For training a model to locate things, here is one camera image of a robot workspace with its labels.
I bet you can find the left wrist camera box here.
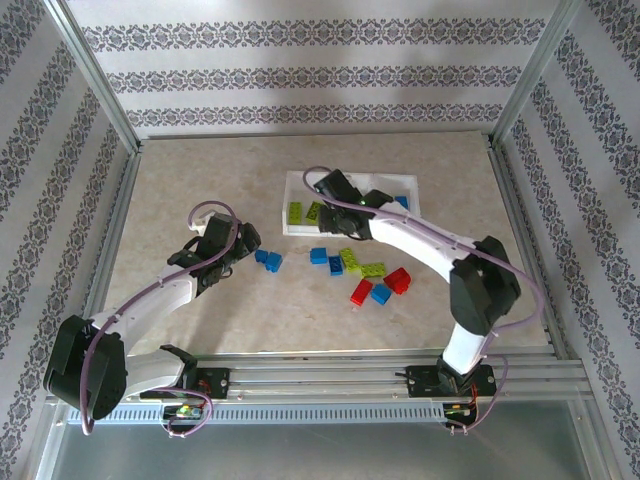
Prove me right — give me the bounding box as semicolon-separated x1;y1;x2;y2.
192;214;241;251

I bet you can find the left aluminium side rail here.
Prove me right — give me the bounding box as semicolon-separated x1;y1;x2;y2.
69;147;144;364

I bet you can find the right aluminium frame post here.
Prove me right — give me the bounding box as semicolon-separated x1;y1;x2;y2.
492;0;586;146

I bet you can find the large red lego brick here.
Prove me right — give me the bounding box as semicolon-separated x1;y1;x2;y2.
383;267;414;295

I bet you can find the slotted grey cable duct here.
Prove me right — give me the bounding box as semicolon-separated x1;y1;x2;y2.
64;402;449;426

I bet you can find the aluminium side rail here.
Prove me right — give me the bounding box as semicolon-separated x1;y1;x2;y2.
484;134;571;361
69;147;144;364

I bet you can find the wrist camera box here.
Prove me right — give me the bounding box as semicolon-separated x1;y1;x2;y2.
192;214;241;251
313;168;362;204

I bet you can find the left aluminium frame post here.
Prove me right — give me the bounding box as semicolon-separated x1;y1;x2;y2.
42;0;144;154

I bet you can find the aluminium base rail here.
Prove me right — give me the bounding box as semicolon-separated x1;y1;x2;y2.
47;349;587;401

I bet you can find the aluminium frame post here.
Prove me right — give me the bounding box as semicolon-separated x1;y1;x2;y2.
42;0;144;154
492;0;586;146

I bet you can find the white three-compartment container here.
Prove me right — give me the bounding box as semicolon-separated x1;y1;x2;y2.
281;169;420;237

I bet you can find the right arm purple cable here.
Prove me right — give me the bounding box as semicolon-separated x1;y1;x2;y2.
303;165;547;436

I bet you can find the grey metal sheet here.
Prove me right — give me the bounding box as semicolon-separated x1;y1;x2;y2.
29;399;609;480

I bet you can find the left small circuit board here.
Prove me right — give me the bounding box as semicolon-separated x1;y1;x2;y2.
162;404;204;420

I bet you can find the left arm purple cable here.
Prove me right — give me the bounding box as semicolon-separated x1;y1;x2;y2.
79;201;241;441

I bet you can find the right aluminium side rail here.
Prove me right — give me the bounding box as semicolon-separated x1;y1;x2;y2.
484;134;571;361

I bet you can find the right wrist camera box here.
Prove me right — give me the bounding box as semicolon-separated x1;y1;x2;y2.
313;168;362;204

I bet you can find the long red lego brick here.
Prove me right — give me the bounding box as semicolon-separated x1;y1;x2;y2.
349;278;375;306

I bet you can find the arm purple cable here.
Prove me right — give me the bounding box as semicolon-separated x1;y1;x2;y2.
79;201;241;441
303;165;547;436

